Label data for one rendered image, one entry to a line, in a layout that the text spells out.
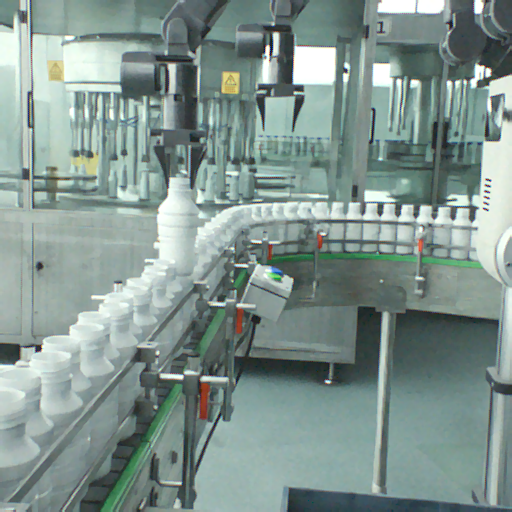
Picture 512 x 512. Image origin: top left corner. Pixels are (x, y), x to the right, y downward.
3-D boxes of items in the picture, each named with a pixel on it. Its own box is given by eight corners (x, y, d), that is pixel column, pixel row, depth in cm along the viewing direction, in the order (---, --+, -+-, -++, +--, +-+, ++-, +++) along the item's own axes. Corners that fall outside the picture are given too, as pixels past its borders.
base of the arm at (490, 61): (508, 92, 172) (546, 39, 170) (474, 71, 172) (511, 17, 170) (499, 94, 181) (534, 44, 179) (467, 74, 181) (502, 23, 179)
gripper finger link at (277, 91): (271, 131, 184) (273, 88, 183) (303, 132, 184) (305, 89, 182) (269, 131, 178) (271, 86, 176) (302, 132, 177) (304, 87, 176)
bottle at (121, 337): (132, 445, 101) (136, 311, 98) (81, 444, 101) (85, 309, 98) (137, 427, 107) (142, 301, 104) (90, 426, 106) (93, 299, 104)
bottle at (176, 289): (170, 347, 144) (170, 255, 140) (189, 357, 139) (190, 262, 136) (140, 354, 140) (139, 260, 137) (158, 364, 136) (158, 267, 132)
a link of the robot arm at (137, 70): (188, 18, 131) (197, 24, 140) (115, 15, 132) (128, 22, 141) (187, 96, 133) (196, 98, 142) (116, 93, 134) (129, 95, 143)
